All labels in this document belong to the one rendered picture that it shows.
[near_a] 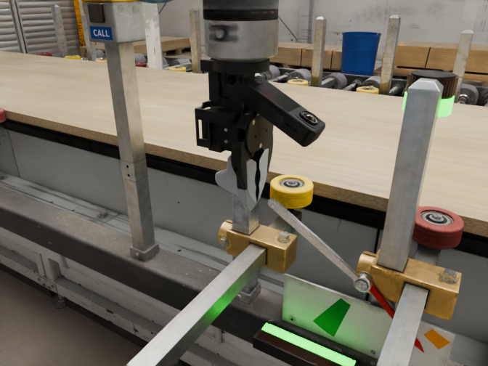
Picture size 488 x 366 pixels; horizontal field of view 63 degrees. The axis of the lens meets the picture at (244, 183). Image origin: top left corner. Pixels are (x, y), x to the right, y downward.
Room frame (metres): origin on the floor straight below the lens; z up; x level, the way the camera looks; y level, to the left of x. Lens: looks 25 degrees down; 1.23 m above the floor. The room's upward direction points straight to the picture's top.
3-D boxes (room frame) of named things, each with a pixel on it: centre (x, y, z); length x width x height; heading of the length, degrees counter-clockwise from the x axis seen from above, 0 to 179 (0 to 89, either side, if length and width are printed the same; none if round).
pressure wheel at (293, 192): (0.68, -0.09, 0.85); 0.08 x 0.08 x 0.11
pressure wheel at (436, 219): (0.55, -0.30, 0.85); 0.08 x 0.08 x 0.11
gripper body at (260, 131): (0.52, 0.01, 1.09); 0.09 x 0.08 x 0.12; 59
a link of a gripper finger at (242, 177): (0.49, 0.00, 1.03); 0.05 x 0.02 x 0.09; 149
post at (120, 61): (0.74, 0.22, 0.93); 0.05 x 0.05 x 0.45; 59
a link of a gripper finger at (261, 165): (0.54, 0.00, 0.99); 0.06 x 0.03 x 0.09; 59
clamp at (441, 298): (0.47, -0.24, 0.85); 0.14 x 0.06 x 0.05; 59
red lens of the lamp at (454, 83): (0.52, -0.24, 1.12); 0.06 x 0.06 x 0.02
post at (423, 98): (0.48, -0.22, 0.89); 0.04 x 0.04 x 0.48; 59
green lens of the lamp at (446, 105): (0.52, -0.24, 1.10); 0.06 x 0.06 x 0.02
